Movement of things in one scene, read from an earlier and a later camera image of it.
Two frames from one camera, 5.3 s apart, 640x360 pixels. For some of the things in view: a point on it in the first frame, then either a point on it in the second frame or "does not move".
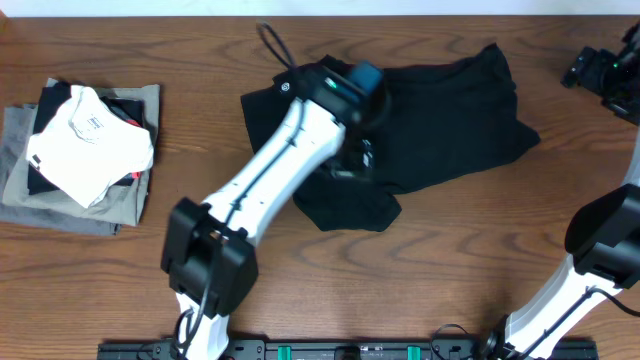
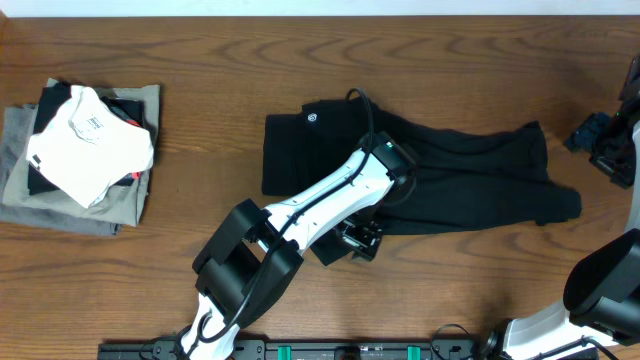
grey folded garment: x=16 y=138 does not move
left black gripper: x=368 y=155 -> x=365 y=249
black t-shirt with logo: x=404 y=126 -> x=462 y=181
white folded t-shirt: x=88 y=149 does not move
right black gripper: x=594 y=81 -> x=585 y=137
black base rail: x=338 y=350 does not move
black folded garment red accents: x=49 y=100 does not move
